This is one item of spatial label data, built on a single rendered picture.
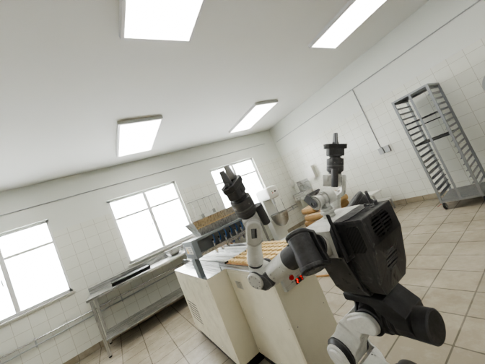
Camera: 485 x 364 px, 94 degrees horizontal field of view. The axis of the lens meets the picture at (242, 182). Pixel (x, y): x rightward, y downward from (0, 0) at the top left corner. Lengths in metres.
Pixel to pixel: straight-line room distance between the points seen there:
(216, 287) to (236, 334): 0.41
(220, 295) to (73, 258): 3.41
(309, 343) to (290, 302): 0.27
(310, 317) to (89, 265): 4.08
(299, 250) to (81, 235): 4.54
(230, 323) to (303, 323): 0.73
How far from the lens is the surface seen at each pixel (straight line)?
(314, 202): 1.00
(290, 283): 1.58
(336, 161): 1.31
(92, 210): 5.11
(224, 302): 2.17
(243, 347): 2.33
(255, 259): 1.03
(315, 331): 1.79
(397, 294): 1.10
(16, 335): 5.27
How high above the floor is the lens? 1.33
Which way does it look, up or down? 4 degrees up
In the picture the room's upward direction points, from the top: 23 degrees counter-clockwise
